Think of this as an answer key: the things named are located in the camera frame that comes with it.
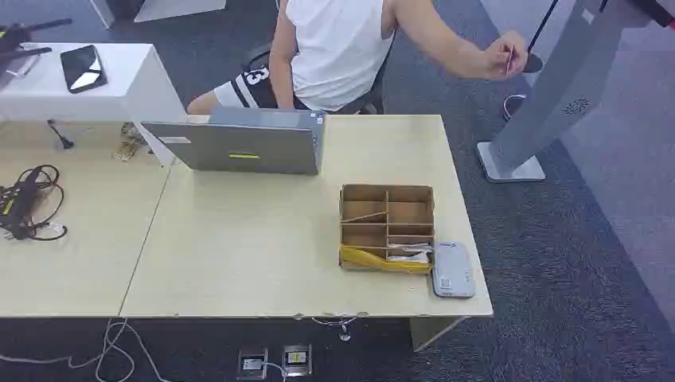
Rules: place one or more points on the pale grey card reader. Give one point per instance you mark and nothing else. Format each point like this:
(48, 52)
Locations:
(452, 271)

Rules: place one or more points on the floor socket with yellow label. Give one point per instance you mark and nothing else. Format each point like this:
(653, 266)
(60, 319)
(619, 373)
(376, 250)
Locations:
(297, 359)

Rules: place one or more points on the floor socket with white plug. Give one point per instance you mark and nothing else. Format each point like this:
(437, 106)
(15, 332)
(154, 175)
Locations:
(252, 364)

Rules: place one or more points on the wooden card box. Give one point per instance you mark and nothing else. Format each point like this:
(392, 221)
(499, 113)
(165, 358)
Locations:
(364, 211)

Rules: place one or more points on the white cabinet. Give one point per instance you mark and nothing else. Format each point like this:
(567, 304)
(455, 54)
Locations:
(47, 89)

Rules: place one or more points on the black phone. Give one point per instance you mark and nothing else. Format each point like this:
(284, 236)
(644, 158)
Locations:
(81, 66)

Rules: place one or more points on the thin card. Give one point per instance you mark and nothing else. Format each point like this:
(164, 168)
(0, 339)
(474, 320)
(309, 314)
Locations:
(510, 59)

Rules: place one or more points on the grey kiosk stand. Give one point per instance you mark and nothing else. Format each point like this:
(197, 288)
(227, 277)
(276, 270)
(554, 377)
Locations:
(559, 84)

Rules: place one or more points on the person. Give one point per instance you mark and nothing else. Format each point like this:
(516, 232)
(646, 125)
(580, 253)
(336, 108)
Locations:
(337, 53)

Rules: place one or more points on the person's left hand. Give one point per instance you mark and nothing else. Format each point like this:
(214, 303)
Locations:
(495, 55)

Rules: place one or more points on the white card stack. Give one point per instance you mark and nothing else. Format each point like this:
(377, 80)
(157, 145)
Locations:
(408, 258)
(411, 247)

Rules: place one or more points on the grey laptop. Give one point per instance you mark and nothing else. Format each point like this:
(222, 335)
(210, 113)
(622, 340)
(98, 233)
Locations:
(237, 142)

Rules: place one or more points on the black stanchion post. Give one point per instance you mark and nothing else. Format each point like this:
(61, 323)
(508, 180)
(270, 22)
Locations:
(533, 64)

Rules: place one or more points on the pale desk leg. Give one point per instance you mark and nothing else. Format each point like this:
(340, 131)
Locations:
(430, 329)

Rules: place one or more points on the white panel furniture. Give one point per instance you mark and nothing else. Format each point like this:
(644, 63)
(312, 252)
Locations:
(174, 8)

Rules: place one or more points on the dark bar with red edge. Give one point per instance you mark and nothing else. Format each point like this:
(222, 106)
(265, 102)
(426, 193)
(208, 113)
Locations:
(656, 9)

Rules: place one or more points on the pile of gold cards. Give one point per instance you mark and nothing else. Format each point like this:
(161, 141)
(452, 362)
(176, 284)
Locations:
(128, 146)

